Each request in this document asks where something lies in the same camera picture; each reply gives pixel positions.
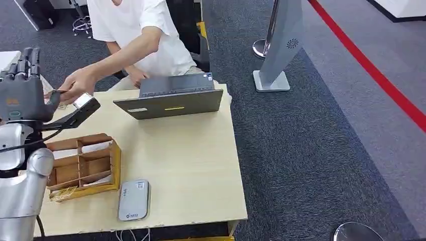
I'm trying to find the black box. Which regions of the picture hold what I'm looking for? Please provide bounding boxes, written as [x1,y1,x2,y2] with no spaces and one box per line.
[14,0,60,32]

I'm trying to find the white cables under desk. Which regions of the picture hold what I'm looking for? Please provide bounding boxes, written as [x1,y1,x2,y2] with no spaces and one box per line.
[115,228,151,241]

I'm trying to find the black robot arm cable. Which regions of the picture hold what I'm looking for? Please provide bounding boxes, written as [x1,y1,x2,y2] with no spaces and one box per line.
[0,129,64,154]

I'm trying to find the white card stack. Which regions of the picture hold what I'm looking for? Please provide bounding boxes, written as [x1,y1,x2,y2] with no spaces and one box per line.
[81,141,114,154]
[82,175,113,186]
[52,149,79,160]

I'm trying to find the grey slanted kiosk stand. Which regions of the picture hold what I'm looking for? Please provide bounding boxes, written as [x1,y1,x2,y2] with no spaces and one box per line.
[253,0,304,93]

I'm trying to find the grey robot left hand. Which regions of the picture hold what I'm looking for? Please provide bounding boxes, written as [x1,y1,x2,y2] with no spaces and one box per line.
[0,47,62,125]

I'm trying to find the person's right hand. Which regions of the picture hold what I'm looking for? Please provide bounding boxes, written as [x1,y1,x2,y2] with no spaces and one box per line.
[128,68,150,89]

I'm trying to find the person's hand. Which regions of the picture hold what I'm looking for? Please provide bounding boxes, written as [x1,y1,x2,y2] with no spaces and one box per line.
[128,68,150,89]
[50,68,97,106]

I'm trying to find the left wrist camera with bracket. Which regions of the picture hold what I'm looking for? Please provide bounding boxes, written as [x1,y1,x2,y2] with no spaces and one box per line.
[41,92,101,131]

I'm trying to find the yellow base under desk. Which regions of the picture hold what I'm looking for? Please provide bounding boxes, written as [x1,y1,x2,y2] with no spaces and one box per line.
[163,236,235,241]

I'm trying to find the chrome chair base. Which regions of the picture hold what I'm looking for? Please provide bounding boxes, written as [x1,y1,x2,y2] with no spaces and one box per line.
[70,0,92,38]

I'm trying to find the small card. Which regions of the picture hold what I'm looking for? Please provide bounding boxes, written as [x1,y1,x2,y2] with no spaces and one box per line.
[48,88,69,110]

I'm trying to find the person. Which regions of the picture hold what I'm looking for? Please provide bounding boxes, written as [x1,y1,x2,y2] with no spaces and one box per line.
[50,0,233,106]

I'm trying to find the round chrome base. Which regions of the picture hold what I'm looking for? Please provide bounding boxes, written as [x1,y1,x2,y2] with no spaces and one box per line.
[333,221,385,241]

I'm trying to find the dark grey laptop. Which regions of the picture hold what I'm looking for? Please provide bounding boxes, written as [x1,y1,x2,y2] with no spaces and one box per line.
[113,72,225,121]

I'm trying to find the person's left hand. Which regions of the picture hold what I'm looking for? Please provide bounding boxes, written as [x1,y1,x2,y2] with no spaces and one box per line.
[50,68,97,106]

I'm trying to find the grey flat card reader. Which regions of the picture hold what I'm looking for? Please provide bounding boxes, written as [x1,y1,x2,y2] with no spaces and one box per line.
[118,179,151,222]

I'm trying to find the chrome stanchion pole with base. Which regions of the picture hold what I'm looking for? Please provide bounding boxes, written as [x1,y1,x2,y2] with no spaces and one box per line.
[252,0,280,60]

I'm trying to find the yellow panel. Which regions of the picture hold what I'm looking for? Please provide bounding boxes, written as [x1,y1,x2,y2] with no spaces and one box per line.
[196,20,210,51]

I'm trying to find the wooden card box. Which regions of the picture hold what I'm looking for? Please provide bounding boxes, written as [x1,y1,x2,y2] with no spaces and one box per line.
[45,133,122,203]

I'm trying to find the red floor tape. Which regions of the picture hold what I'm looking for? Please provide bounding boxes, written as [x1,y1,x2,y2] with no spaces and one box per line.
[306,0,426,134]

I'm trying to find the white platform with black edge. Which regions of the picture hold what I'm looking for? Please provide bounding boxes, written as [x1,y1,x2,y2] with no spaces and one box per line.
[365,0,426,24]

